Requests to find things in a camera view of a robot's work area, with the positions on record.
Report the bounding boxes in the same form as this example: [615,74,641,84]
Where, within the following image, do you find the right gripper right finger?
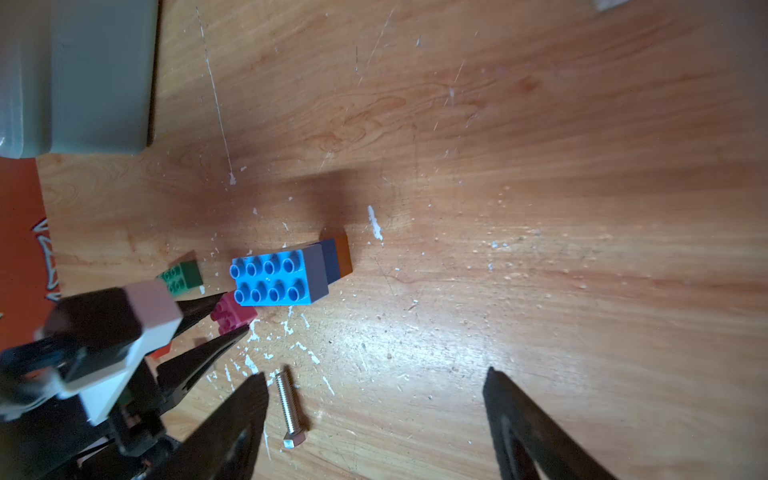
[483,368,614,479]

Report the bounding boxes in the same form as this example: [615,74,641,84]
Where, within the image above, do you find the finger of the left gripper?
[176,293,224,336]
[157,326,248,411]

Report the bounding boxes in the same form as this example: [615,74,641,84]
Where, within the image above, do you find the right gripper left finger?
[148,373,269,479]

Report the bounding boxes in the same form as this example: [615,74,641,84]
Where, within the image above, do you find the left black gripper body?
[0,287,181,480]

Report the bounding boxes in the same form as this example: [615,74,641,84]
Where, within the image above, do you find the green 2x4 lego brick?
[157,260,203,297]

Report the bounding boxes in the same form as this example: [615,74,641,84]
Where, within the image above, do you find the pink 2x2 lego brick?
[210,292,258,335]

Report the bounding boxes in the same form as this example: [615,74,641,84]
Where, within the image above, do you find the light blue 2x4 lego brick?
[229,244,329,307]

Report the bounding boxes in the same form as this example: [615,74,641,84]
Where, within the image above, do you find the brown 2x2 lego plate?
[334,233,353,279]

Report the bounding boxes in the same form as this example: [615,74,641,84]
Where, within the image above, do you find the red 2x4 lego brick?
[149,343,172,360]

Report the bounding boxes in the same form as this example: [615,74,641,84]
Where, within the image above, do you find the steel hex bolt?
[276,368,307,450]

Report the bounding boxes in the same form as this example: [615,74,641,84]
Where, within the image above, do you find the grey lidded plastic box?
[1,1,160,159]

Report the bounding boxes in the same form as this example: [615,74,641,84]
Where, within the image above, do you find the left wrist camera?
[45,279,183,426]

